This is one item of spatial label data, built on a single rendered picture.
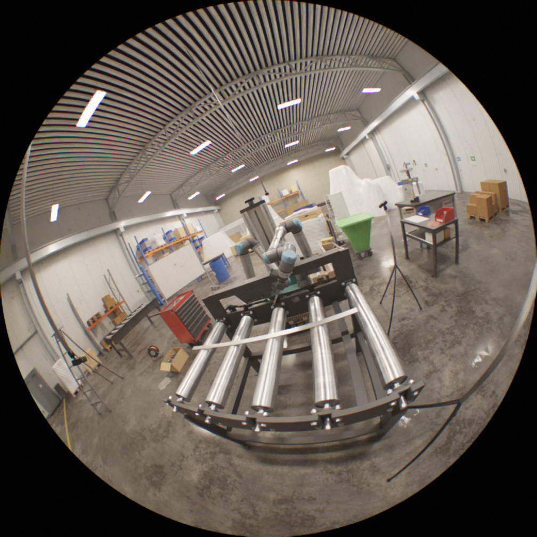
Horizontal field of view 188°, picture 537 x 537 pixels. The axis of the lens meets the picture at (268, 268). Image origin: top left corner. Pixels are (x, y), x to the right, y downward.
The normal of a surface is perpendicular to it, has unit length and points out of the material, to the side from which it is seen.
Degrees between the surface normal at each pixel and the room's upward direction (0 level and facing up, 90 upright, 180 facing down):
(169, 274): 90
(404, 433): 0
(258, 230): 90
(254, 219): 90
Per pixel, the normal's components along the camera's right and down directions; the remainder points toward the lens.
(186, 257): 0.76, -0.15
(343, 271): -0.15, 0.37
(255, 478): -0.40, -0.87
